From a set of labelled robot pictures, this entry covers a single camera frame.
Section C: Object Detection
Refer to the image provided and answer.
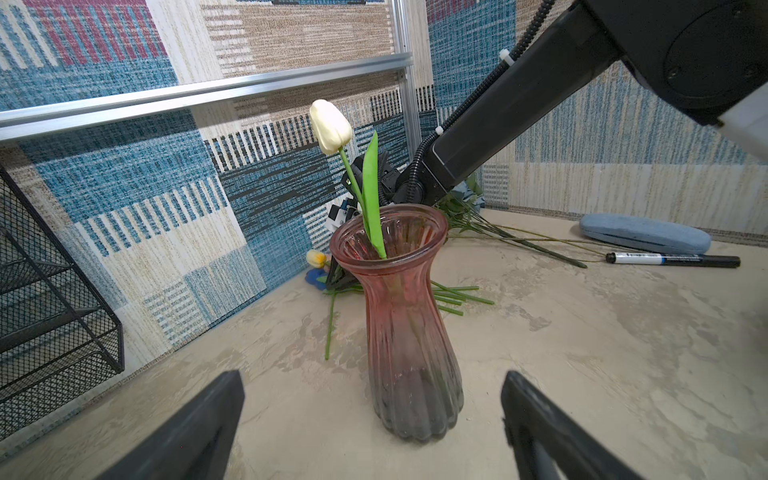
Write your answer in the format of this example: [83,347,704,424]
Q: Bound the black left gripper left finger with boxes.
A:
[99,370,245,479]

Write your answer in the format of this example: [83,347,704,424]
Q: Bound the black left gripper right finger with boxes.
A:
[501,370,640,479]

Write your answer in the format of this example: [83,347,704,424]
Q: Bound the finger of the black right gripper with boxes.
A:
[326,258,354,292]

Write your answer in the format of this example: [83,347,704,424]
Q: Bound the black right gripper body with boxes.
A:
[342,150,400,207]

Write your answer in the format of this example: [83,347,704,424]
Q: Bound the white tulip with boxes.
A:
[324,290,338,361]
[309,99,387,259]

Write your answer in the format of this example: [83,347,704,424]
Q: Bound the pink ribbed glass vase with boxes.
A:
[330,204,464,442]

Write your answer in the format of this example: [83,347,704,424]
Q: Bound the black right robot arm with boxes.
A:
[393,1,767,205]

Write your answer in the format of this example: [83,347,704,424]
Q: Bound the blue tulip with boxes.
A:
[305,269,495,316]

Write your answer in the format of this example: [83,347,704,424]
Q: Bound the dusty blue hydrangea bunch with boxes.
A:
[436,173,605,269]

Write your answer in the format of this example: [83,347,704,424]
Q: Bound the blue glasses case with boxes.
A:
[579,213,712,254]

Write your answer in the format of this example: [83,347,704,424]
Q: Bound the black white marker pen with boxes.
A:
[605,252,741,269]

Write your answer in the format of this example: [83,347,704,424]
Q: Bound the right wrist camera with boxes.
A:
[325,193,358,234]

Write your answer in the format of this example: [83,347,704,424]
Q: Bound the black wire mesh shelf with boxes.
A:
[1,172,125,439]

